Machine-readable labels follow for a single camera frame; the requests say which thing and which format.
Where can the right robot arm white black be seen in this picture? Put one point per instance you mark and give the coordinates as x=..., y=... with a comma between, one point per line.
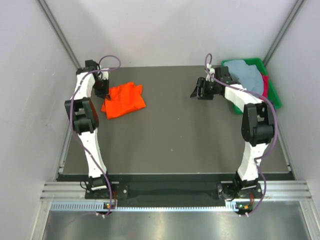
x=258, y=127

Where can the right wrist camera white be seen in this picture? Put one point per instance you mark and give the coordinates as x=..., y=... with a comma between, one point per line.
x=210, y=71

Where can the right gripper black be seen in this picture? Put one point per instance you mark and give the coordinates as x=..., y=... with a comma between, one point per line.
x=202, y=83

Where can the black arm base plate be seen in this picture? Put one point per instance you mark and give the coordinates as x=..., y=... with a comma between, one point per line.
x=177, y=190

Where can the grey slotted cable duct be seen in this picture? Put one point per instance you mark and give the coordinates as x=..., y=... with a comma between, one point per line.
x=102, y=207

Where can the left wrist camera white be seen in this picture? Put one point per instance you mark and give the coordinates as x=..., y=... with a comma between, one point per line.
x=103, y=69

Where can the aluminium frame rail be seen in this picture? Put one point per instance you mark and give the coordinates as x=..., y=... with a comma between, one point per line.
x=285, y=190

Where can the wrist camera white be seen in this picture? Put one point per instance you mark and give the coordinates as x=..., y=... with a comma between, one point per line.
x=103, y=69
x=210, y=71

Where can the grey blue t shirt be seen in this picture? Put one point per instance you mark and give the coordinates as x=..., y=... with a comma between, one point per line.
x=247, y=75

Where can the green plastic bin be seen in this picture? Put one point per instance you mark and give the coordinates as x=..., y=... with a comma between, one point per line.
x=272, y=93

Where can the magenta t shirt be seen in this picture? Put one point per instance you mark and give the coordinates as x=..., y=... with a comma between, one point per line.
x=265, y=79

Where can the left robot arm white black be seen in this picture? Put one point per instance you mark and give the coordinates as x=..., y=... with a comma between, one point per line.
x=84, y=120

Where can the orange t shirt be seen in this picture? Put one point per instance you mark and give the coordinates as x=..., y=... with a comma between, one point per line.
x=124, y=99

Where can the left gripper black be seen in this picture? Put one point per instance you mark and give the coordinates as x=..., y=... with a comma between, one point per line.
x=104, y=93

